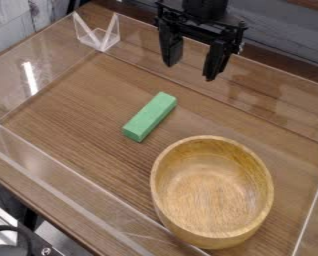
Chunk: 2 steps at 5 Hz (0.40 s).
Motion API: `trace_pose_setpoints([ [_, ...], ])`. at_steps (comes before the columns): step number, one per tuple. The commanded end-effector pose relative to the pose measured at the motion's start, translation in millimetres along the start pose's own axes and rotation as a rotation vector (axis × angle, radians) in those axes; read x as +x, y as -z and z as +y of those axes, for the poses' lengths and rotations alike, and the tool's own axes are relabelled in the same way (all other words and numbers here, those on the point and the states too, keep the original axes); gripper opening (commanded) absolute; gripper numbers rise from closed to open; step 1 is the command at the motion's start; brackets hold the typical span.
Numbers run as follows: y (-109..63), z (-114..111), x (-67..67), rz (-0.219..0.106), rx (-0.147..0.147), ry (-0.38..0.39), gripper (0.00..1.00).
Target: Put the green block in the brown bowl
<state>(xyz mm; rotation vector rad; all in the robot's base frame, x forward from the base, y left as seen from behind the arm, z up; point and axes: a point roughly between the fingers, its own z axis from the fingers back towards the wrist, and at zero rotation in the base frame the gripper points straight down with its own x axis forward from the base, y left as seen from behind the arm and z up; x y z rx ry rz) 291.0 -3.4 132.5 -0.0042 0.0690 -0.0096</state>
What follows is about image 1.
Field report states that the green rectangular block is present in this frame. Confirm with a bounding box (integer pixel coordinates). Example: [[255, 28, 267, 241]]
[[122, 92, 178, 143]]

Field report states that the clear acrylic corner bracket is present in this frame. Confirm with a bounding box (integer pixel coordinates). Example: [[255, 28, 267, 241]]
[[72, 12, 120, 52]]

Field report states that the clear acrylic tray wall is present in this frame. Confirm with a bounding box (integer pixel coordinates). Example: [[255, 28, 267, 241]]
[[0, 125, 210, 256]]

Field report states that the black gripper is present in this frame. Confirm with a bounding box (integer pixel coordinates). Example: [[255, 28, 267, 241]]
[[155, 0, 247, 81]]

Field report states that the brown wooden bowl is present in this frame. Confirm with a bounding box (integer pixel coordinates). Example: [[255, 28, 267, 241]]
[[150, 135, 274, 250]]

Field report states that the black cable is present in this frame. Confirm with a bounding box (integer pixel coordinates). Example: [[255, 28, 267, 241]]
[[0, 224, 34, 256]]

